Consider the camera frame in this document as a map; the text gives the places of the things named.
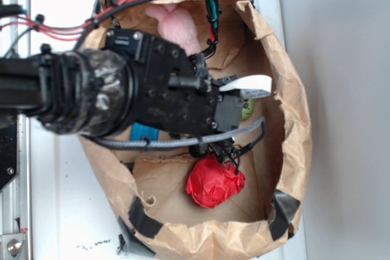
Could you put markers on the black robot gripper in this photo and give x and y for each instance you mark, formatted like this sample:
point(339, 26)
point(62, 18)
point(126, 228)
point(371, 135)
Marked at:
point(164, 90)

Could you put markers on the green plush frog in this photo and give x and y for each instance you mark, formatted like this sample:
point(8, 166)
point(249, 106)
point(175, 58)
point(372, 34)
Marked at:
point(247, 109)

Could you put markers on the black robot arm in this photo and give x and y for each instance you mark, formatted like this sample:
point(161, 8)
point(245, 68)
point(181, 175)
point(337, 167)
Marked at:
point(80, 91)

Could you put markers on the blue wooden block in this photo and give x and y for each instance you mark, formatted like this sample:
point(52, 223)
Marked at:
point(140, 131)

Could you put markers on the pink plush bunny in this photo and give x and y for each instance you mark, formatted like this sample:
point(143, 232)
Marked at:
point(176, 25)

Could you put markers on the red crumpled paper ball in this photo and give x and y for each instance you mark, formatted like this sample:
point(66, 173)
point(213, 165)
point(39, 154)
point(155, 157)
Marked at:
point(211, 183)

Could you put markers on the brown paper-lined cardboard box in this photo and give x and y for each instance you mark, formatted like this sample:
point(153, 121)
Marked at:
point(147, 190)

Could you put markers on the black metal bracket plate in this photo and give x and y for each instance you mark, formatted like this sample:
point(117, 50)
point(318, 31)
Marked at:
point(9, 154)

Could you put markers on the aluminium frame rail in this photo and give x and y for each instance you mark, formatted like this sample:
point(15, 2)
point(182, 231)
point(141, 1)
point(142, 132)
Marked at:
point(16, 197)

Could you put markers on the silver corner bracket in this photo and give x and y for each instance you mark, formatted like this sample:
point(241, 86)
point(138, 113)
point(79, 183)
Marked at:
point(13, 246)

